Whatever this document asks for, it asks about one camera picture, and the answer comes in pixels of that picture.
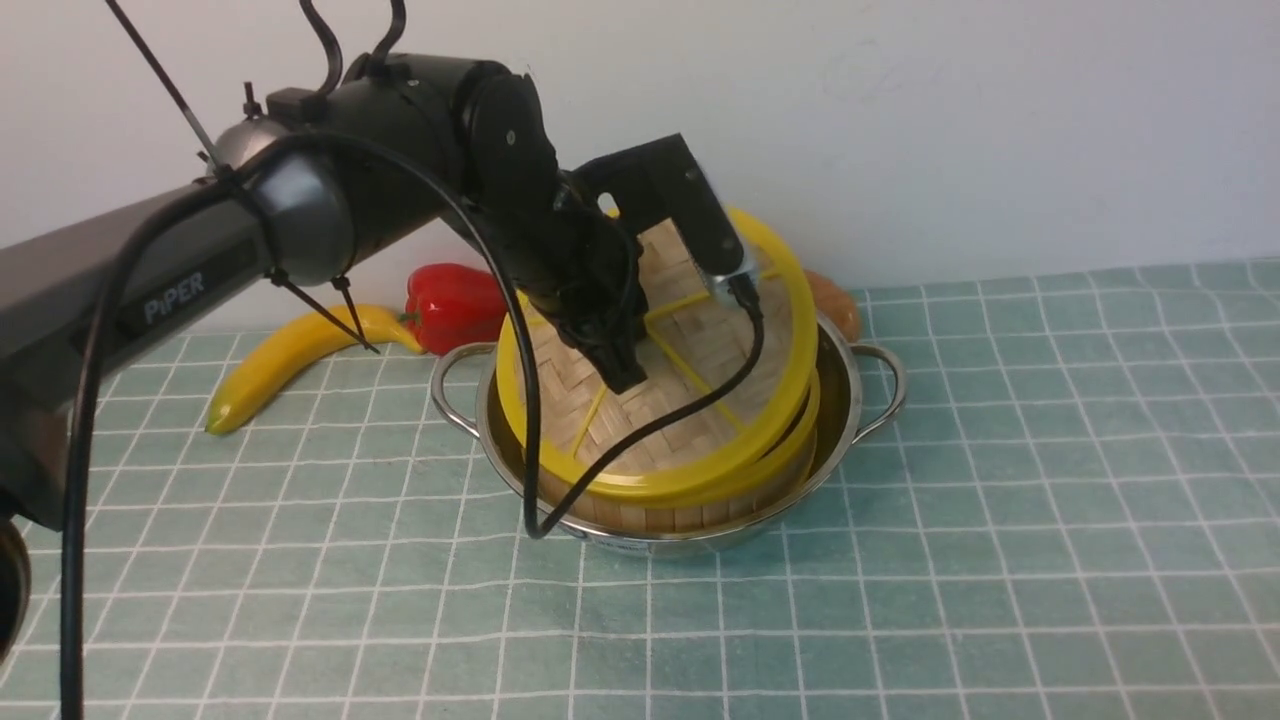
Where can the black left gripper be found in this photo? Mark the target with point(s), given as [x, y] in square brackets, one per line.
[576, 266]

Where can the yellow bamboo steamer basket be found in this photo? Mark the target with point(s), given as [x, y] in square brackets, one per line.
[720, 465]

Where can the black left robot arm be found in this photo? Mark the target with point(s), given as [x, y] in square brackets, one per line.
[312, 185]

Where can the stainless steel pot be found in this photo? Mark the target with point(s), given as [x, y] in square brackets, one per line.
[840, 425]

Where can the red bell pepper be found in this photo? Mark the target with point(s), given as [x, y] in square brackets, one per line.
[451, 305]

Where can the yellow plastic banana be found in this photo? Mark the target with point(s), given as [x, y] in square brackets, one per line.
[289, 351]

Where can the green checkered tablecloth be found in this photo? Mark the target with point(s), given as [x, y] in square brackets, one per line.
[1074, 517]

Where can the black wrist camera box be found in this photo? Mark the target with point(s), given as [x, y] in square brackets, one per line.
[661, 181]

